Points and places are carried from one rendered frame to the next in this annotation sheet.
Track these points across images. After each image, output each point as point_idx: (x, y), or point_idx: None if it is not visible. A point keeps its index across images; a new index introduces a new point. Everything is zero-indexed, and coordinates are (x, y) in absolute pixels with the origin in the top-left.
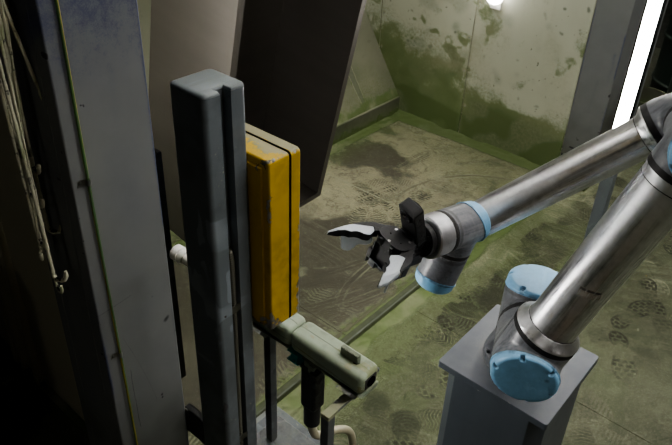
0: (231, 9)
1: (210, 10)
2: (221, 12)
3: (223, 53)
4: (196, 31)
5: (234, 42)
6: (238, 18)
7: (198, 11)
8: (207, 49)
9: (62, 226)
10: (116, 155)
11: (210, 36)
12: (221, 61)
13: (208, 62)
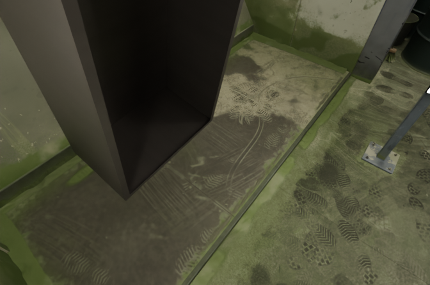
0: None
1: None
2: None
3: (66, 41)
4: (26, 6)
5: (71, 26)
6: None
7: None
8: (48, 33)
9: None
10: None
11: (42, 15)
12: (68, 52)
13: (57, 50)
